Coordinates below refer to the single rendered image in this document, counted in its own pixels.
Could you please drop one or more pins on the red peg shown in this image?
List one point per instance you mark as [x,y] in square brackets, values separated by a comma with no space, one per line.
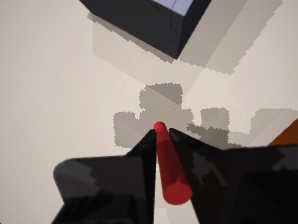
[175,186]

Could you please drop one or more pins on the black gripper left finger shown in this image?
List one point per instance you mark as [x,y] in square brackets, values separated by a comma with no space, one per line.
[131,174]

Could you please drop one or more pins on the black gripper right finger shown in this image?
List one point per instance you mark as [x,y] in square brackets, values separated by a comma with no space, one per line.
[213,174]

